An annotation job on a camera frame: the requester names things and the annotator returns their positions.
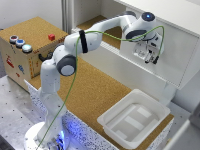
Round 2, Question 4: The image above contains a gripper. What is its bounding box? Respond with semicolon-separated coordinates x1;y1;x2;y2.
132;37;161;64

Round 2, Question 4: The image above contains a white cabinet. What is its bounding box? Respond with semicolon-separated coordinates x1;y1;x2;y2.
70;0;200;108

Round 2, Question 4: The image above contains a white plastic box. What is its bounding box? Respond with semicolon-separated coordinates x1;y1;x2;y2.
96;88;172;150

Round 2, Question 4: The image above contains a wooden drawer box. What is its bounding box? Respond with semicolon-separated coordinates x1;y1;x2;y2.
0;16;70;92

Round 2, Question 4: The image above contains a green button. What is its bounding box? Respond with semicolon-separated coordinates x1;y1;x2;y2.
21;43;34;54

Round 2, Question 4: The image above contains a blue button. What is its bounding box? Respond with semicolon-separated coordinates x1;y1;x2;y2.
15;38;26;49

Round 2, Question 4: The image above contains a red button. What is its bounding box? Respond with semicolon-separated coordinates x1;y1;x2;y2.
9;34;20;45

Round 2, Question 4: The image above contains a green cable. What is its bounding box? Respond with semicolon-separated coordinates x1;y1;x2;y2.
34;25;166;150

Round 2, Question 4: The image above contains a black drawer handle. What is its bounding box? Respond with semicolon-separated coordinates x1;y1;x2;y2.
37;52;54;62

